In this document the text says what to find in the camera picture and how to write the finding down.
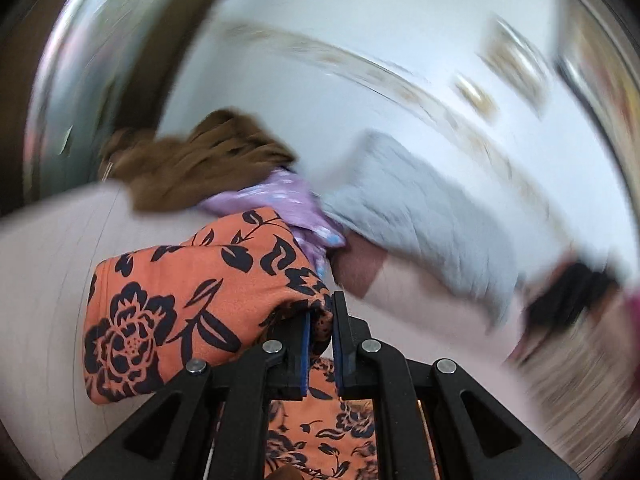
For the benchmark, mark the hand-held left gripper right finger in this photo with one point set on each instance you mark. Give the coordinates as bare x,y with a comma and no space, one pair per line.
340,355

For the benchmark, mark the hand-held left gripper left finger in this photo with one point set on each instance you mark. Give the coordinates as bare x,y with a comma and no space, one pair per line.
306,355

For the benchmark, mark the orange floral cloth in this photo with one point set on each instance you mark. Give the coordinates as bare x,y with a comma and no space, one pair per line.
200,300

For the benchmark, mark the pink bolster pillow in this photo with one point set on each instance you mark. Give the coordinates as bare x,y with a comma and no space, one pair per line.
365,270

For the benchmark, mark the purple printed cloth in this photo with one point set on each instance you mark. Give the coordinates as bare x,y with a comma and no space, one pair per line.
280,200

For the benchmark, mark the grey quilted blanket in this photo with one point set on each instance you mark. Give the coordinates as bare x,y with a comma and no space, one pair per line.
425,220

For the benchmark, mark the brown blanket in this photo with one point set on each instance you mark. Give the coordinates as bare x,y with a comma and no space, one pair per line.
200,170

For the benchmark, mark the black cloth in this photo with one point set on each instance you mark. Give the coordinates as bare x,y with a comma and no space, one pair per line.
565,295

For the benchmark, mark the striped beige cushion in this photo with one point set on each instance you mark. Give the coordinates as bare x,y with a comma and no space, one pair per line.
590,385

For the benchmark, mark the pink bed mattress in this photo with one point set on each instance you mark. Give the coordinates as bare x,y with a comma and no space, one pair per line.
40,270

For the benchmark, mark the magenta cloth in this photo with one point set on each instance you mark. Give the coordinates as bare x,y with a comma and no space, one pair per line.
631,305

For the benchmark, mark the wooden door with glass panel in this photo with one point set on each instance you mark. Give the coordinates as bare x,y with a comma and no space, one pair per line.
75,85

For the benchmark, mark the beige wall switch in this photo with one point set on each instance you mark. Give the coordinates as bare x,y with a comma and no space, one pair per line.
487,105
466,83

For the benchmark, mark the wall picture frame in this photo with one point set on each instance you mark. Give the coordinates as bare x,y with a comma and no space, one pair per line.
515,60

